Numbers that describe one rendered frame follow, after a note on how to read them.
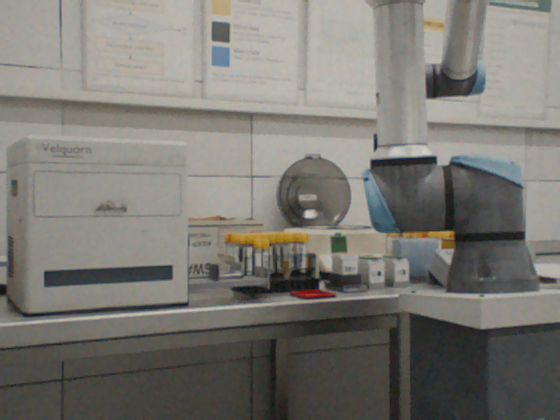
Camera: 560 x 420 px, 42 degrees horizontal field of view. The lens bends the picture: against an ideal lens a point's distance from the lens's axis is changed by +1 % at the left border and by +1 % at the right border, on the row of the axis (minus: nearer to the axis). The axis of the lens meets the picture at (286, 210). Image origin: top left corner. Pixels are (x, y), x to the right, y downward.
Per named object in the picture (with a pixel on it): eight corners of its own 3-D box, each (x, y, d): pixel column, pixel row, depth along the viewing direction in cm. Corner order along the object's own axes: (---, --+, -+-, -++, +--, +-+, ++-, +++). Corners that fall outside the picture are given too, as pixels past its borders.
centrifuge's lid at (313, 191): (278, 151, 202) (270, 157, 209) (282, 241, 199) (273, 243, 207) (350, 153, 208) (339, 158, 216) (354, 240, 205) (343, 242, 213)
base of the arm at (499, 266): (559, 291, 119) (555, 230, 119) (474, 295, 115) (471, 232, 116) (507, 287, 133) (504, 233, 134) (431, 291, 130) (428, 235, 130)
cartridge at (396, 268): (394, 287, 160) (394, 256, 160) (382, 285, 164) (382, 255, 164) (409, 286, 162) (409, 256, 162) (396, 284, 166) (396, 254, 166)
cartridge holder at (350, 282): (344, 292, 151) (344, 275, 151) (324, 287, 159) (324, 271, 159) (366, 291, 153) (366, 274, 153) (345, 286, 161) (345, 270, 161)
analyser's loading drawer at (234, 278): (168, 295, 132) (168, 266, 132) (157, 291, 138) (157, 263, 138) (270, 288, 141) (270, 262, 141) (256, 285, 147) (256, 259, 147)
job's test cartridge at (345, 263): (342, 284, 153) (342, 254, 153) (331, 282, 157) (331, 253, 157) (358, 283, 155) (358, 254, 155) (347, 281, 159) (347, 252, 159)
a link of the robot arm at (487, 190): (533, 230, 118) (528, 147, 119) (446, 234, 120) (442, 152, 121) (519, 232, 130) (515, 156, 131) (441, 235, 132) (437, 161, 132)
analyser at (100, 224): (24, 317, 120) (23, 134, 120) (5, 297, 145) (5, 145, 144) (203, 304, 134) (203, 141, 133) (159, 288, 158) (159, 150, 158)
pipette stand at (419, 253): (404, 283, 167) (404, 240, 167) (389, 280, 174) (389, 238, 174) (441, 282, 171) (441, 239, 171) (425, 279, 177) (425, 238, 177)
